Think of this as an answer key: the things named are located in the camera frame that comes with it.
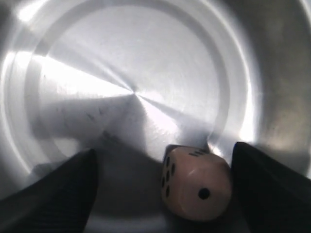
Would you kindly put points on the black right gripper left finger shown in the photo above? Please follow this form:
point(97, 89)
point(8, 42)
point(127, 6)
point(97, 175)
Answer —
point(61, 202)

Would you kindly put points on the stainless steel bowl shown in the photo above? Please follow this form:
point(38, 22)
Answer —
point(130, 77)

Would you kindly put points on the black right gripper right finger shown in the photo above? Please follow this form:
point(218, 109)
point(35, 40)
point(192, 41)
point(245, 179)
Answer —
point(273, 197)

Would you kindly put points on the beige wooden die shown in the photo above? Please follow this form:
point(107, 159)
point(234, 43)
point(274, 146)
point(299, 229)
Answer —
point(195, 183)

